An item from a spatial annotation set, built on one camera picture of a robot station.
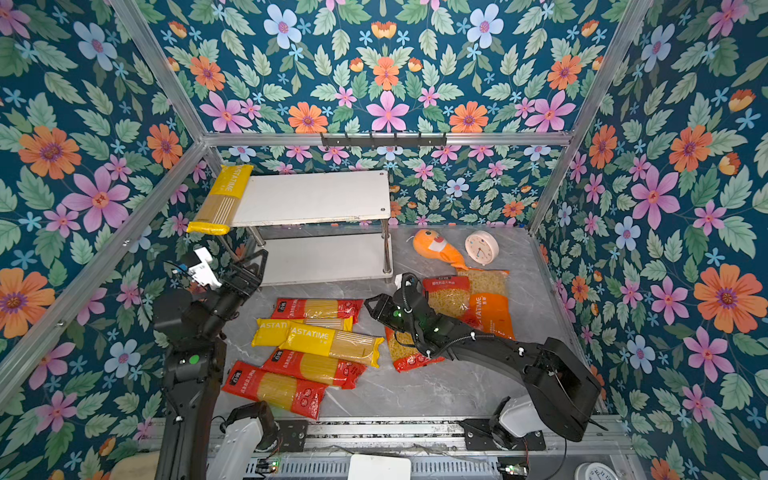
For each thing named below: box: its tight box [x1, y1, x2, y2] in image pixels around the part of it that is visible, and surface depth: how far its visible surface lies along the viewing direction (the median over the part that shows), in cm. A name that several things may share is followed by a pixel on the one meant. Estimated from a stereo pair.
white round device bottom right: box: [575, 462, 619, 480], surface depth 67 cm
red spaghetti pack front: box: [221, 361, 329, 420], surface depth 80 cm
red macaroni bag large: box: [385, 326, 445, 373], surface depth 85 cm
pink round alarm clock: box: [465, 230, 500, 265], surface depth 105 cm
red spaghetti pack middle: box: [262, 348, 367, 390], surface depth 84 cm
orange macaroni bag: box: [457, 268, 517, 341], surface depth 97 cm
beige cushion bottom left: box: [109, 450, 160, 480], surface depth 67 cm
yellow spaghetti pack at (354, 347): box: [279, 324, 385, 368], surface depth 88 cm
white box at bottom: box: [348, 454, 412, 480], surface depth 67 cm
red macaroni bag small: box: [422, 275, 471, 317], surface depth 97 cm
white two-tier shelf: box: [230, 170, 394, 287], surface depth 87 cm
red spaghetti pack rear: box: [271, 298, 364, 324], surface depth 95 cm
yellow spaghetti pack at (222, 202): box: [186, 165, 254, 236], surface depth 76 cm
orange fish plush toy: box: [413, 229, 470, 271], surface depth 107 cm
